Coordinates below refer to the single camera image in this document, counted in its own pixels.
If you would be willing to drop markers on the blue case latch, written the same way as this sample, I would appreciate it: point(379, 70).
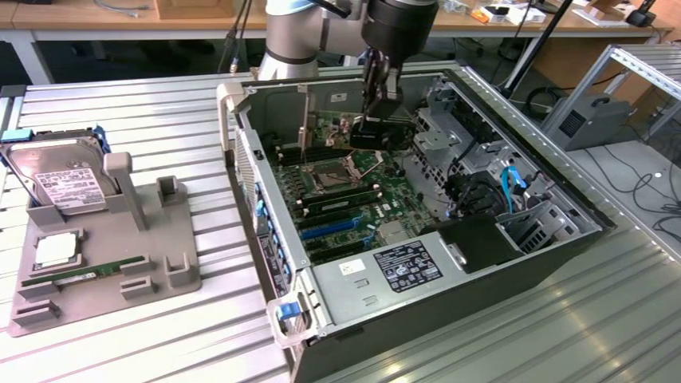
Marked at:
point(287, 311)

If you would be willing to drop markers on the metal socket cover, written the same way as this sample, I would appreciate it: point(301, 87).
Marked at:
point(367, 163)

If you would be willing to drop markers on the silver CPU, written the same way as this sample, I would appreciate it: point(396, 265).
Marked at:
point(58, 251)

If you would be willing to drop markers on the silver chipset heatsink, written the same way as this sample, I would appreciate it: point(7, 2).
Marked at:
point(395, 232)

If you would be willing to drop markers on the perforated metal disk bay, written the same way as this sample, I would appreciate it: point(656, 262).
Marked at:
point(538, 235)

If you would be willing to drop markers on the grey plastic parts rack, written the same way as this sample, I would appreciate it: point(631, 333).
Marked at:
point(107, 255)

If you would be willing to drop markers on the Nvidia graphics card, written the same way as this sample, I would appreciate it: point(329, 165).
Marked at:
point(373, 137)

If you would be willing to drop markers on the silver metal disk bay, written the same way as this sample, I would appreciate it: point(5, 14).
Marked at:
point(442, 139)

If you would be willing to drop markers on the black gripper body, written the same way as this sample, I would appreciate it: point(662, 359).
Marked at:
point(399, 28)

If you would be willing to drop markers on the wooden desk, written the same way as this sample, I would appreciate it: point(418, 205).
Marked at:
point(81, 22)
point(468, 24)

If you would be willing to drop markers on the silver hard disk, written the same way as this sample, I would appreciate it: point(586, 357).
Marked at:
point(65, 179)

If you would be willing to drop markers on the orange small object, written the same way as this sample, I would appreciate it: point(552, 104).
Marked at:
point(479, 14)

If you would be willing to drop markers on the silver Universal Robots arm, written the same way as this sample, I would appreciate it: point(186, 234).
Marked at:
point(290, 40)

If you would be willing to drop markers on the white box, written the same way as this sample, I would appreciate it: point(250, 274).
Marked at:
point(524, 16)

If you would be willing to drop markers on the black open PC case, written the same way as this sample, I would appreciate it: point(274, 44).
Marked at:
point(479, 287)

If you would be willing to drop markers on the black tripod pole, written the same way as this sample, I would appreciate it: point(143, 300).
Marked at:
point(538, 44)

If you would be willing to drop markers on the brown cardboard box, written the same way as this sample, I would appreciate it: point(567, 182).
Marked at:
point(194, 10)

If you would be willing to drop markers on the green motherboard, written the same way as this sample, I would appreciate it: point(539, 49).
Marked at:
point(394, 195)

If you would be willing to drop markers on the silver power supply unit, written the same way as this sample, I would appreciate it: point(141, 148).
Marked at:
point(373, 287)

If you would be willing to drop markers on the black RAM stick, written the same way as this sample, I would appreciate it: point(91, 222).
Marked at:
point(341, 201)

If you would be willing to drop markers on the CPU socket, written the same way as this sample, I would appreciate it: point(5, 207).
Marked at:
point(330, 175)

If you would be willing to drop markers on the thin metal locking lever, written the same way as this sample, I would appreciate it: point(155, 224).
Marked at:
point(306, 159)

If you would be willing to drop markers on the black desk device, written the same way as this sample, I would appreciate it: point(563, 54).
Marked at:
point(642, 18)

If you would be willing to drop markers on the aluminium profile frame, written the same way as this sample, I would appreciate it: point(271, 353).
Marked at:
point(591, 76)

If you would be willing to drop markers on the green RAM stick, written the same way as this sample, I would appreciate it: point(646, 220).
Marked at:
point(86, 273)

